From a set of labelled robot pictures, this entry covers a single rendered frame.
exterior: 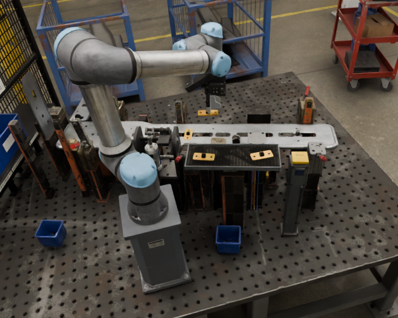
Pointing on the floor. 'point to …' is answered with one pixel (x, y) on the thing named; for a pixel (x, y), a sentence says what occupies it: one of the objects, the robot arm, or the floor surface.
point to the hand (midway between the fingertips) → (207, 110)
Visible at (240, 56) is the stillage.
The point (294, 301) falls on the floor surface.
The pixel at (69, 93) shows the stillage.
